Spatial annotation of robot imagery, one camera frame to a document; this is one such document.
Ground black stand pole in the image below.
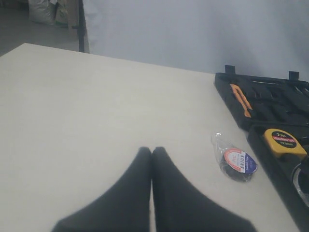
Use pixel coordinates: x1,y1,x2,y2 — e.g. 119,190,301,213
72,0,85,53

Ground steel claw hammer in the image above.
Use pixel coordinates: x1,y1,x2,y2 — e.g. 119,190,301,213
292,158,309,206

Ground yellow tape measure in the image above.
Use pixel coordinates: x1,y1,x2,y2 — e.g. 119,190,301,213
263,128,308,160

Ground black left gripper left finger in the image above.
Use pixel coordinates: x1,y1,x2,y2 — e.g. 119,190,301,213
53,147,151,232

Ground orange utility knife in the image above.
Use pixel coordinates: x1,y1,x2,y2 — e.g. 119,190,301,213
230,84,252,118

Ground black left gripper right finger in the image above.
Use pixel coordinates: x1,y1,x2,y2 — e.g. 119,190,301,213
152,147,256,232

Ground grey sacks in background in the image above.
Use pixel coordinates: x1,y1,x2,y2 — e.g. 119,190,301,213
28,0,79,28

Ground black plastic tool case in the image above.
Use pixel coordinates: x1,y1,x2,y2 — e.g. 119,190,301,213
214,65,309,232

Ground black electrical tape roll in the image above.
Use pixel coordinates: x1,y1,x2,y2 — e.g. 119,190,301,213
211,132,258,182

